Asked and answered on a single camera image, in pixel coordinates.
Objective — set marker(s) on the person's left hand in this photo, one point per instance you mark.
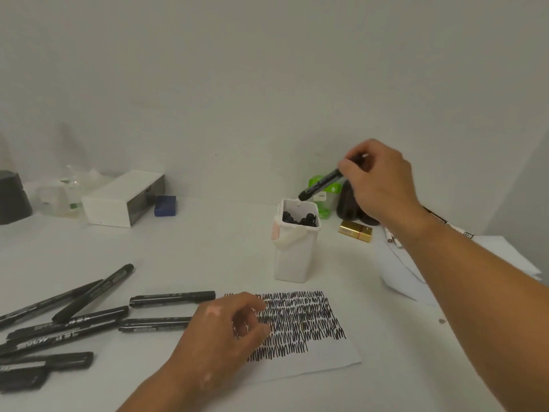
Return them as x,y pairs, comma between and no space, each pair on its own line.
214,351

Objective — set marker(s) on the person's right hand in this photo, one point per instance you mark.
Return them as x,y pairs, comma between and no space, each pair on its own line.
386,188

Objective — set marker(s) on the white paper with black scribbles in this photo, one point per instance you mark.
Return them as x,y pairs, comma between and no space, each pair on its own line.
317,364

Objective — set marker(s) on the pile of black markers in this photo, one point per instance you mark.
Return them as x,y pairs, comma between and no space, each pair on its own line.
77,326

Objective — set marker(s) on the person's right forearm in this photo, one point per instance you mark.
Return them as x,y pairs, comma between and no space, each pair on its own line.
489,304

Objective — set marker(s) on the brown pump bottle white neck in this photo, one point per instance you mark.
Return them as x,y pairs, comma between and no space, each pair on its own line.
369,219

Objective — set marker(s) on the bunch of pastel highlighter pens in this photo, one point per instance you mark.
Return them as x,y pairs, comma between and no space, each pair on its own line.
392,239

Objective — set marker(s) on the small gold box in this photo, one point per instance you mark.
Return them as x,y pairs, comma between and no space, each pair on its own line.
354,230

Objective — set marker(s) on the clear jar with green lid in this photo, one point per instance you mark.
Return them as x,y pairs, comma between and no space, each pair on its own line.
324,205

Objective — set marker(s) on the black and red cardboard box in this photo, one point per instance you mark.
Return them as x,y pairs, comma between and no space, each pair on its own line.
450,225

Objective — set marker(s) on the pile of loose white sheets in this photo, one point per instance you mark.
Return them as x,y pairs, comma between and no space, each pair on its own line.
399,274

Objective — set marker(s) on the small blue box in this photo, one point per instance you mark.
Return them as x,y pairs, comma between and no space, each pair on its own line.
165,205

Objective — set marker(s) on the white box with grey front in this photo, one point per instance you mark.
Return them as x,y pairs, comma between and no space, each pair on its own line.
105,210

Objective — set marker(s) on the clear bottle with dark liquid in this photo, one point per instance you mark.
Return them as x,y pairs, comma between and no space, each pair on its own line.
15,201

